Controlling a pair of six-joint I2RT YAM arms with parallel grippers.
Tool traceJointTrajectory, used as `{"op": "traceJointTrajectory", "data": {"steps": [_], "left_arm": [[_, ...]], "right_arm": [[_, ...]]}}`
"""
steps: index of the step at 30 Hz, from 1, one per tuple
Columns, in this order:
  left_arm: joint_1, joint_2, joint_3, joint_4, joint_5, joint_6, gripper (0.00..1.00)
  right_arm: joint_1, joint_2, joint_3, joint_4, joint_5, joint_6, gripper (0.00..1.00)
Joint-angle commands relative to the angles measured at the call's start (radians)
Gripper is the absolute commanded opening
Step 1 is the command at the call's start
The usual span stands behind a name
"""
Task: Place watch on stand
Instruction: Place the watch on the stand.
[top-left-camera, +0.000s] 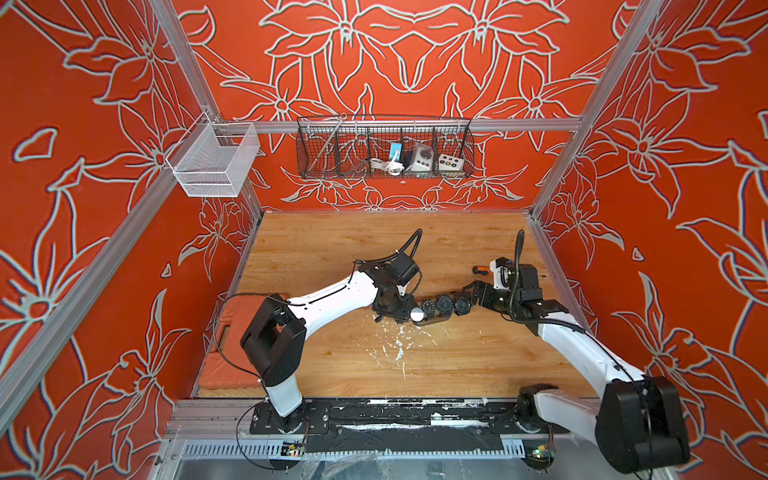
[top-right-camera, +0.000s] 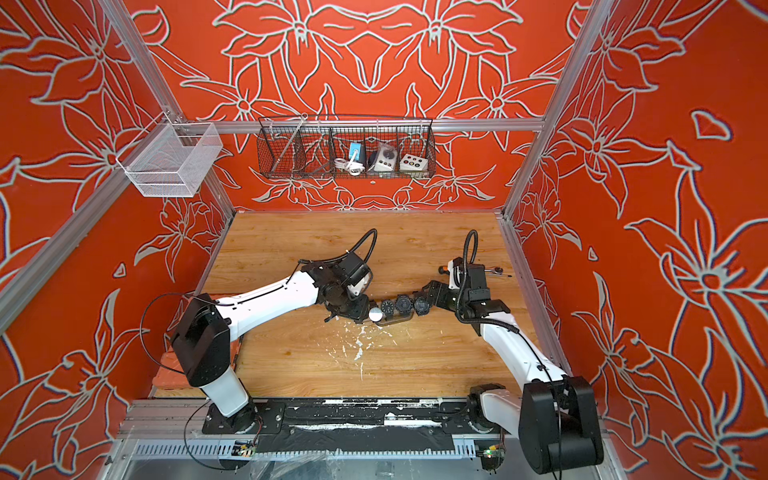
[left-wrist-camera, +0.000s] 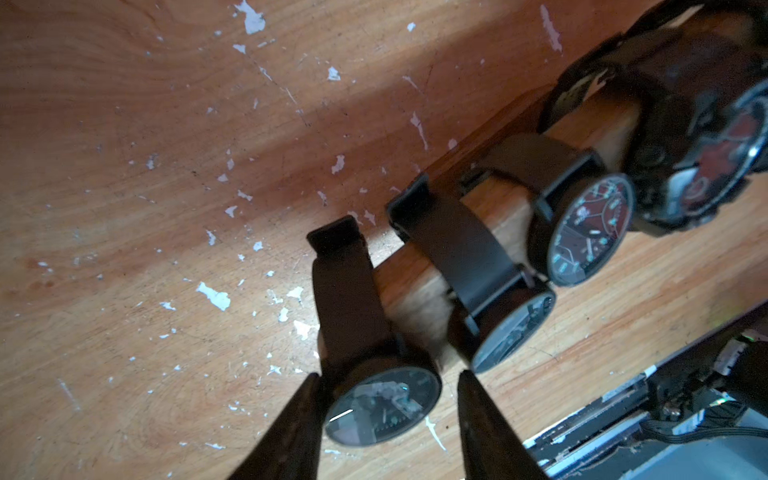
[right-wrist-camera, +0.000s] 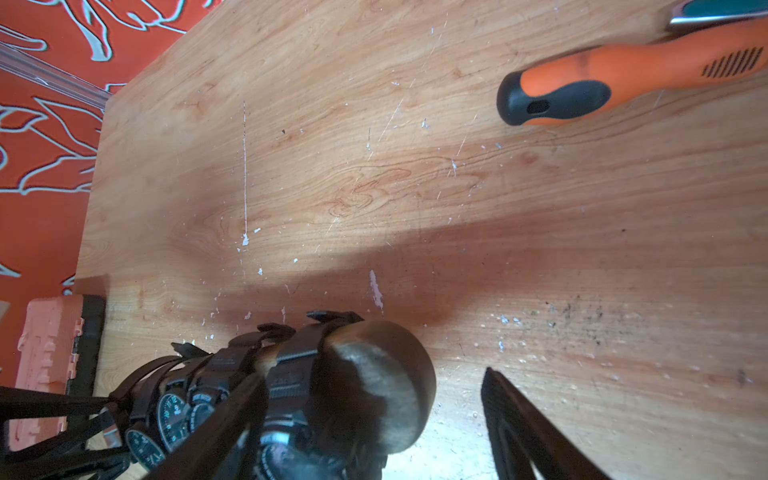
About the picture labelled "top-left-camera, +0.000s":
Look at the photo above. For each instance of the white button box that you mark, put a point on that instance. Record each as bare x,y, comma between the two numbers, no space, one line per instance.
450,165

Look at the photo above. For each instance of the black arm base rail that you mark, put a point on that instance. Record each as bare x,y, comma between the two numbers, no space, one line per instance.
404,426

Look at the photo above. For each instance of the orange plastic tool case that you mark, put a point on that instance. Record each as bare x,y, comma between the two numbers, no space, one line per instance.
226,366

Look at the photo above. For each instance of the dark wooden watch stand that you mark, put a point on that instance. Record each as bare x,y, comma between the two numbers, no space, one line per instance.
436,319

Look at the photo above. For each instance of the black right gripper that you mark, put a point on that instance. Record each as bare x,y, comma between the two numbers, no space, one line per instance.
484,296

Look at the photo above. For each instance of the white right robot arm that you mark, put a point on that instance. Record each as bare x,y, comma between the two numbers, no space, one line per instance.
636,421

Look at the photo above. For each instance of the black wire wall basket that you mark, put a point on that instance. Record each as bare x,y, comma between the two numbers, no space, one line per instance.
356,146

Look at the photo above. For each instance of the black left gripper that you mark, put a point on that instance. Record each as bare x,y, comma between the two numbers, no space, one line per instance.
404,314

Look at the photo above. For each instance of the black digital sport watch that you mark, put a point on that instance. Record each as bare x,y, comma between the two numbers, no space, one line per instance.
444,306

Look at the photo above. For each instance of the blue white small box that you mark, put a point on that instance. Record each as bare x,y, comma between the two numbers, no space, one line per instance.
395,152

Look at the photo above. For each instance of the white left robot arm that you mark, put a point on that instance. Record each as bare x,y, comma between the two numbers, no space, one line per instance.
274,340

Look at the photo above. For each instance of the white mesh wall basket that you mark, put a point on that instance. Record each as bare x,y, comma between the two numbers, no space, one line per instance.
204,167

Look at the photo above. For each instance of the white power adapter box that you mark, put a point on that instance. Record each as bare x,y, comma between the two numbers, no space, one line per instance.
422,158

